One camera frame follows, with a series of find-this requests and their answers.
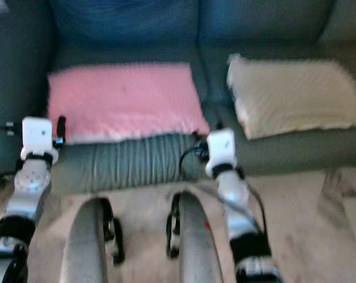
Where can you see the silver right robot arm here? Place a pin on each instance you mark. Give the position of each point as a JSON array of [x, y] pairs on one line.
[[231, 194]]

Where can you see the blue sofa back cushion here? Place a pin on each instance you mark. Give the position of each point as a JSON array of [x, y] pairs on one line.
[[125, 20], [260, 17]]

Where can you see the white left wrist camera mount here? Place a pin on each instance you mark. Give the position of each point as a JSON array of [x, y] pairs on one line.
[[36, 132]]

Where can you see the pink pillow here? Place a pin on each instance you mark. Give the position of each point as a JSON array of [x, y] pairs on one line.
[[125, 100]]

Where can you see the grey robot leg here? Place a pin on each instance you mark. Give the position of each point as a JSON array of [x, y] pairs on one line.
[[198, 242], [83, 247]]

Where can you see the beige pillow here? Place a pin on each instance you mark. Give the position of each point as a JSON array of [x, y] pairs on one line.
[[290, 94]]

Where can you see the grey right robot leg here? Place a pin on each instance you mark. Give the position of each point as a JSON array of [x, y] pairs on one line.
[[198, 242]]

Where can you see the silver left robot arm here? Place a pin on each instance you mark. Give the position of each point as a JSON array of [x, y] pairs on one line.
[[30, 183]]

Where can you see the grey-green sofa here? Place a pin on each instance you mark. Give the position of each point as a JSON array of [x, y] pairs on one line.
[[131, 162]]

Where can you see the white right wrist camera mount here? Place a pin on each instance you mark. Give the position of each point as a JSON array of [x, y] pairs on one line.
[[220, 147]]

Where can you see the grey left robot leg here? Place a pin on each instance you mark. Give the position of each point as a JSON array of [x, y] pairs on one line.
[[83, 247]]

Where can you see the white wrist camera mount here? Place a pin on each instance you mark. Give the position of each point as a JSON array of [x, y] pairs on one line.
[[220, 147], [36, 132]]

